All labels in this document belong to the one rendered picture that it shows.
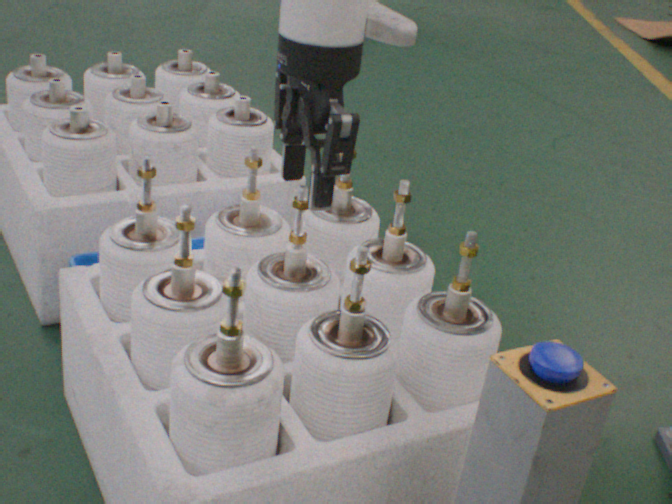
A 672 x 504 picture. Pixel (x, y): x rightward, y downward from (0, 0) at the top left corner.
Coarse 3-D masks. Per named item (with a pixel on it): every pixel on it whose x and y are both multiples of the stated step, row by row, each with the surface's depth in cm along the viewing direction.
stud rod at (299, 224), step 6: (300, 186) 81; (306, 186) 81; (300, 192) 81; (306, 192) 81; (300, 198) 81; (306, 198) 81; (300, 210) 82; (300, 216) 82; (300, 222) 82; (294, 228) 83; (300, 228) 83; (294, 234) 83; (300, 234) 83; (294, 246) 84; (300, 246) 84
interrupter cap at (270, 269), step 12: (264, 264) 86; (276, 264) 86; (312, 264) 87; (324, 264) 87; (264, 276) 84; (276, 276) 84; (312, 276) 85; (324, 276) 85; (288, 288) 82; (300, 288) 82; (312, 288) 83
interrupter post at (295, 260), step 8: (288, 248) 84; (304, 248) 84; (288, 256) 84; (296, 256) 84; (304, 256) 84; (288, 264) 84; (296, 264) 84; (304, 264) 85; (288, 272) 85; (296, 272) 85; (304, 272) 85
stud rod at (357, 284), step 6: (360, 246) 73; (360, 252) 72; (366, 252) 72; (360, 258) 73; (366, 258) 73; (360, 264) 73; (354, 276) 74; (360, 276) 73; (354, 282) 74; (360, 282) 74; (354, 288) 74; (360, 288) 74; (354, 294) 74; (360, 294) 74; (354, 300) 75
